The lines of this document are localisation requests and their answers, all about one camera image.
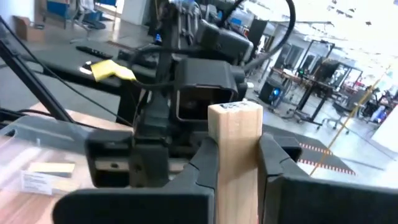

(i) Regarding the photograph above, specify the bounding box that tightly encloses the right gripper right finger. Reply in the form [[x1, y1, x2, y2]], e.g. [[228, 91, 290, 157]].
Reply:
[[257, 133, 398, 224]]

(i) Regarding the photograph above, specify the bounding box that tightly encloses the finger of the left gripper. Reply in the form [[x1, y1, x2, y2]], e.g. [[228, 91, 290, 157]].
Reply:
[[85, 130, 134, 188], [273, 136, 303, 163]]

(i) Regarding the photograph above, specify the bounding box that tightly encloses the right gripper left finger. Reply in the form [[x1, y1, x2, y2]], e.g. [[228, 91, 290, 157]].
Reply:
[[52, 138, 218, 224]]

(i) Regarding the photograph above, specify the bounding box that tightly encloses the plain wooden block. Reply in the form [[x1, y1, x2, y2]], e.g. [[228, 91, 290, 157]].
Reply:
[[27, 161, 76, 179], [207, 101, 264, 224]]

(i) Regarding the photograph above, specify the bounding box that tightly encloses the black striped floor mat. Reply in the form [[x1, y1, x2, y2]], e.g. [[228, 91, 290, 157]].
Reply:
[[262, 124, 357, 177]]

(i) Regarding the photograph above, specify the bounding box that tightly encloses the black computer tower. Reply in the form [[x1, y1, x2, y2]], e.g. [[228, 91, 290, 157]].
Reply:
[[259, 79, 282, 105]]

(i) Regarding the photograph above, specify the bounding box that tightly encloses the clear plastic bin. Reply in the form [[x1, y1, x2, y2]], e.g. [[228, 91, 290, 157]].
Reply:
[[0, 115, 135, 200]]

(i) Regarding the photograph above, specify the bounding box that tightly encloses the background work table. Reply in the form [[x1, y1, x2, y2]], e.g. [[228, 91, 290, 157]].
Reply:
[[269, 67, 336, 126]]

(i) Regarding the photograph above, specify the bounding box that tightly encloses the white paper label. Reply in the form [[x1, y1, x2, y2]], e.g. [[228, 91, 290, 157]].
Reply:
[[20, 170, 53, 196]]

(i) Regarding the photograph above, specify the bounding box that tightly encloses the black keyboard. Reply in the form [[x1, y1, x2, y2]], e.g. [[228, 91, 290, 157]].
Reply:
[[76, 45, 113, 60]]

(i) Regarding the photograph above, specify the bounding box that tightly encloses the black desk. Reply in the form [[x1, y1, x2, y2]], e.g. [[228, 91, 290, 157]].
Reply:
[[21, 42, 162, 125]]

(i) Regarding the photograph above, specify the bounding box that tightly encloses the black rig pole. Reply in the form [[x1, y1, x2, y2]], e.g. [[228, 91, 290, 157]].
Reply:
[[0, 17, 75, 124]]

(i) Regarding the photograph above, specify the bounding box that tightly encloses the cardboard box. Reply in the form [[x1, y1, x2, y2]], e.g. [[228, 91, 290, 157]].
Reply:
[[14, 15, 45, 43]]

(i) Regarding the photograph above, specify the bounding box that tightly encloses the yellow hanging cable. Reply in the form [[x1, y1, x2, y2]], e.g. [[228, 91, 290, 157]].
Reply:
[[309, 65, 392, 177]]

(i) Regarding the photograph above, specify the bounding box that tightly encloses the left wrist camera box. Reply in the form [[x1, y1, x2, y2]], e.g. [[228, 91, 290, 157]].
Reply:
[[172, 58, 248, 123]]

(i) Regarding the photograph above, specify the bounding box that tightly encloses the yellow cable tag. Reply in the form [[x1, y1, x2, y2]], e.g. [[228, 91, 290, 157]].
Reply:
[[90, 59, 137, 82]]

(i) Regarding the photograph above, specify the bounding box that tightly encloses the thick black cable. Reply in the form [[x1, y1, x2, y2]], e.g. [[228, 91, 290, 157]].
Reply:
[[244, 0, 296, 73]]

